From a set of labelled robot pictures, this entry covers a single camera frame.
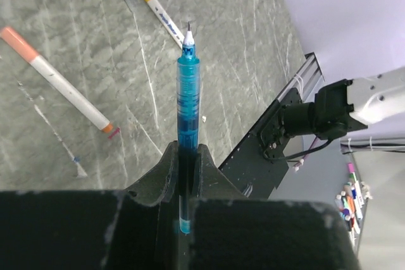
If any white marker with yellow end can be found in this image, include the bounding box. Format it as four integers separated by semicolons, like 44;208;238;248
145;0;184;48

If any white marker with red end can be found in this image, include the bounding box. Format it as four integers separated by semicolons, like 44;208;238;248
1;27;113;133

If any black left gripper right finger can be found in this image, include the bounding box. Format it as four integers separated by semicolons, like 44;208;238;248
189;143;361;270

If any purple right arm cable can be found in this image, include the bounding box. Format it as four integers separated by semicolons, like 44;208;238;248
292;138;332;173

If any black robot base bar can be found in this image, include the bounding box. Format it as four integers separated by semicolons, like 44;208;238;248
219;88;302;199

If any box of assorted markers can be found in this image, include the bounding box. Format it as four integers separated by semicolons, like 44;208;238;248
335;161;373;253

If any blue pen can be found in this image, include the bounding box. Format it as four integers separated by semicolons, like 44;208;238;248
177;23;200;235

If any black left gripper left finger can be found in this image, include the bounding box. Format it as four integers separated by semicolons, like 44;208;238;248
1;142;177;269

